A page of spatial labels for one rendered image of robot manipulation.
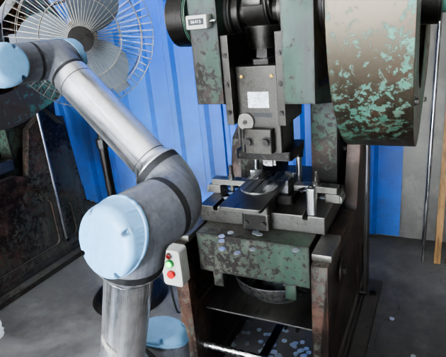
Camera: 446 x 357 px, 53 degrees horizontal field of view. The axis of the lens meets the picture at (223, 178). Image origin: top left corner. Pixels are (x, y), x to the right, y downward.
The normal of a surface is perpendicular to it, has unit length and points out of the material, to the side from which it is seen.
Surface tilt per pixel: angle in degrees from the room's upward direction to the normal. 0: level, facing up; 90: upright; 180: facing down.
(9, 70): 84
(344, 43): 104
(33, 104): 90
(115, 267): 83
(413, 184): 90
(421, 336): 0
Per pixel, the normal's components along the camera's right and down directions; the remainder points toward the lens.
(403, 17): -0.41, 0.41
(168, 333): -0.02, -0.97
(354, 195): -0.44, 0.06
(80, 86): -0.07, -0.22
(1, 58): 0.82, 0.01
